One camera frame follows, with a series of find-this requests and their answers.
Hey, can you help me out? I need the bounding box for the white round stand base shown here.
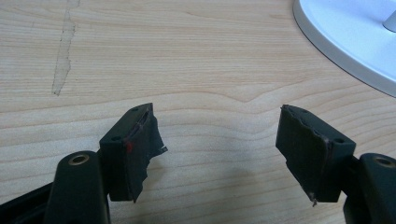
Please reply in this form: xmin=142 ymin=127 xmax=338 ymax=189
xmin=292 ymin=0 xmax=396 ymax=98

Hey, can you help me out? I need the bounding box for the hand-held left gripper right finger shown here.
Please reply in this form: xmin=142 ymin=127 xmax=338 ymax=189
xmin=275 ymin=104 xmax=396 ymax=224

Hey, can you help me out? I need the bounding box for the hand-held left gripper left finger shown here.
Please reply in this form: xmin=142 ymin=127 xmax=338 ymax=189
xmin=43 ymin=103 xmax=169 ymax=224

